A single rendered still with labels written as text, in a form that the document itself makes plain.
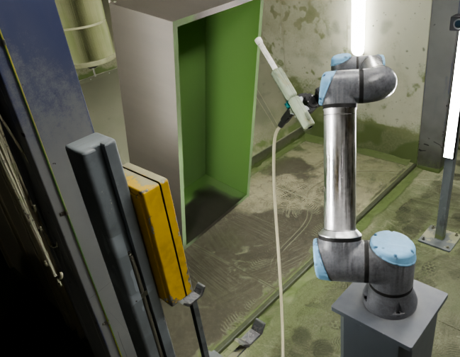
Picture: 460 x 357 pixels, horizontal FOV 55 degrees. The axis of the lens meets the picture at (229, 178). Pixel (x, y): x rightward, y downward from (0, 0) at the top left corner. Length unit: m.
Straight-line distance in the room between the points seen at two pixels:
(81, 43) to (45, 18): 1.79
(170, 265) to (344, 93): 0.95
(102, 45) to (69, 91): 1.79
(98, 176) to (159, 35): 1.14
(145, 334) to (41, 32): 0.73
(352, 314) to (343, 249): 0.27
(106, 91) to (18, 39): 2.28
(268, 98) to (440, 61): 1.50
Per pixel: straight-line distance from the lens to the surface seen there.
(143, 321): 0.88
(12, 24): 1.15
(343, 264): 1.58
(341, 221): 1.57
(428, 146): 3.81
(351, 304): 1.75
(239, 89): 2.40
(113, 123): 3.32
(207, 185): 2.78
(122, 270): 0.79
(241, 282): 2.73
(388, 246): 1.58
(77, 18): 2.93
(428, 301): 1.80
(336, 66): 2.14
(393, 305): 1.69
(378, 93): 1.58
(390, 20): 3.64
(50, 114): 1.20
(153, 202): 0.74
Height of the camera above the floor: 1.90
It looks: 29 degrees down
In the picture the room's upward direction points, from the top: 8 degrees counter-clockwise
